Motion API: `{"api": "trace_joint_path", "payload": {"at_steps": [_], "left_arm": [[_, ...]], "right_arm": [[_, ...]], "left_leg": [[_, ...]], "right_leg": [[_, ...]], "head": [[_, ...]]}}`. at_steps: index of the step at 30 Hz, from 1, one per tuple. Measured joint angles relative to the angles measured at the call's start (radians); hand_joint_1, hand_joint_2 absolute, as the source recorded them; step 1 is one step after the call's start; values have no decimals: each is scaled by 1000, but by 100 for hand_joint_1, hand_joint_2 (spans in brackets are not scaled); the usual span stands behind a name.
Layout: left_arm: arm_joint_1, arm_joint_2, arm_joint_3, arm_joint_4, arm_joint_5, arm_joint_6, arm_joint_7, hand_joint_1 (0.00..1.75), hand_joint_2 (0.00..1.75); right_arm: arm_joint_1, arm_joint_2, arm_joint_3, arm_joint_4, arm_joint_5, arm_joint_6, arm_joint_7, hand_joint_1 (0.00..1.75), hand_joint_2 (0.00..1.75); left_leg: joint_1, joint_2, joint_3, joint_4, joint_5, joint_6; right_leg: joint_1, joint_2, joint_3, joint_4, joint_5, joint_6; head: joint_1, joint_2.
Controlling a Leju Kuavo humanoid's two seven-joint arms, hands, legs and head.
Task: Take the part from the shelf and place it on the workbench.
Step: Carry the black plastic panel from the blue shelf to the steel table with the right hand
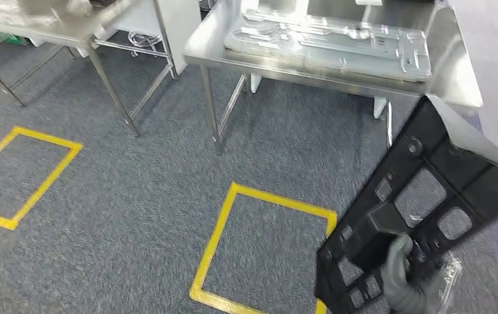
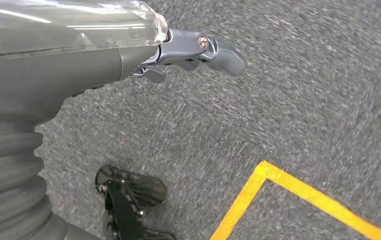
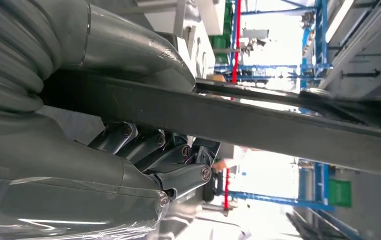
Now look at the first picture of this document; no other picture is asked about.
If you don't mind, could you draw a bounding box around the stainless steel table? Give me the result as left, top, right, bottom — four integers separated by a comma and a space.
0, 0, 180, 138

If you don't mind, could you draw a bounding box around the stainless steel workbench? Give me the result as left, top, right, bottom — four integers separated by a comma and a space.
183, 0, 484, 154

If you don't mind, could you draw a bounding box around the silver metal fixture plate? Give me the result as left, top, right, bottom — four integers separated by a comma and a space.
224, 9, 433, 83

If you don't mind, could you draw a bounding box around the yellow tape floor square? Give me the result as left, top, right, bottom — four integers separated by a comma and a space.
0, 126, 84, 231

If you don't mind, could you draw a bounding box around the chrome caster base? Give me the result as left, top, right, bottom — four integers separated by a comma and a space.
127, 31, 164, 58

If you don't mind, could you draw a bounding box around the green box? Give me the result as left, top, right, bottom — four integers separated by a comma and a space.
0, 30, 30, 47

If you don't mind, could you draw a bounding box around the white panel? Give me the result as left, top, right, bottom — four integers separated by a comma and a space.
114, 0, 203, 75

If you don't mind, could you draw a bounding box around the black plastic frame part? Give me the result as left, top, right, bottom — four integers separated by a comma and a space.
314, 94, 498, 314

